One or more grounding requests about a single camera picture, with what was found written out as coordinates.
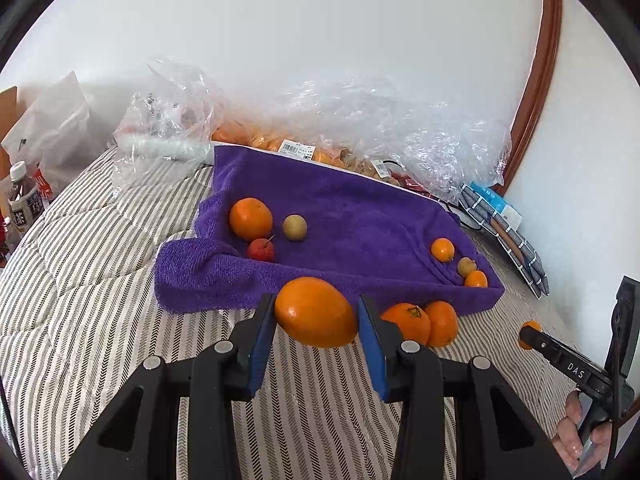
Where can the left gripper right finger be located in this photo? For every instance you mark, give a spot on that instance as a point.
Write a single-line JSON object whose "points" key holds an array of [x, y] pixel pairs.
{"points": [[497, 437]]}

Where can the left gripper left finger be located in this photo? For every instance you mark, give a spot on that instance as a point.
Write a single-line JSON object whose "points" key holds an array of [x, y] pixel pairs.
{"points": [[136, 435]]}

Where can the yellow-green round fruit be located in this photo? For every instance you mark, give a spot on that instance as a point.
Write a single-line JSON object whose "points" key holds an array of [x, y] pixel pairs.
{"points": [[466, 266]]}

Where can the small oval orange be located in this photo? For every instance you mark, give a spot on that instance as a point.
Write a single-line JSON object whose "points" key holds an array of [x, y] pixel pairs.
{"points": [[315, 313]]}

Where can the small red fruit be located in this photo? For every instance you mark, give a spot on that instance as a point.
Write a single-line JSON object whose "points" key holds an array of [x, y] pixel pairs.
{"points": [[261, 249]]}

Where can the small green-yellow fruit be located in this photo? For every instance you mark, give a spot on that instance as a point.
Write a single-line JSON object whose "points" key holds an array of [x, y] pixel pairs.
{"points": [[294, 227]]}

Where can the large bumpy orange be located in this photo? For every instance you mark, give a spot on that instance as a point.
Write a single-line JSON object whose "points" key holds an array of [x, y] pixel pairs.
{"points": [[444, 323]]}

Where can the striped bed cover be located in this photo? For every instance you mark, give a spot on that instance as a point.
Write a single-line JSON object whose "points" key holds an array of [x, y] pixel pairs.
{"points": [[79, 313]]}

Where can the orange with green stem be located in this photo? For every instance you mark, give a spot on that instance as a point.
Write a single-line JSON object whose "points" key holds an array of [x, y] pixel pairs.
{"points": [[413, 322]]}

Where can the grey checked folded cloth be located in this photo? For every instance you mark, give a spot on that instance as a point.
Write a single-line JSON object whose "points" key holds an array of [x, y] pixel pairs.
{"points": [[522, 254]]}

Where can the white blue box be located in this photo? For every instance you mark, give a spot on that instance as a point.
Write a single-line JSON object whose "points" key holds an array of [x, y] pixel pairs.
{"points": [[505, 209]]}

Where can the purple towel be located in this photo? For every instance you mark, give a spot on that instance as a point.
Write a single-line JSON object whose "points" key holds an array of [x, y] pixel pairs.
{"points": [[364, 237]]}

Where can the drink bottle white cap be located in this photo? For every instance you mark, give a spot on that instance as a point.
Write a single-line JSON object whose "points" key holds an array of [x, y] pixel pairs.
{"points": [[25, 201]]}

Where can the clear plastic bags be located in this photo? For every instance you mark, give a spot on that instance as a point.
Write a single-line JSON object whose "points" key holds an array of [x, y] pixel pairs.
{"points": [[360, 124]]}

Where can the white paper bag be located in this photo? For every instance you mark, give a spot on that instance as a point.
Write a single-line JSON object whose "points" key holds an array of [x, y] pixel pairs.
{"points": [[55, 137]]}

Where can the cardboard box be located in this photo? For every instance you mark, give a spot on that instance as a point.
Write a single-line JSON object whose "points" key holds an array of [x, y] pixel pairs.
{"points": [[8, 118]]}

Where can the brown wooden frame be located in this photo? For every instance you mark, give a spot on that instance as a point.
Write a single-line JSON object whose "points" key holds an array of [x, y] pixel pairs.
{"points": [[536, 89]]}

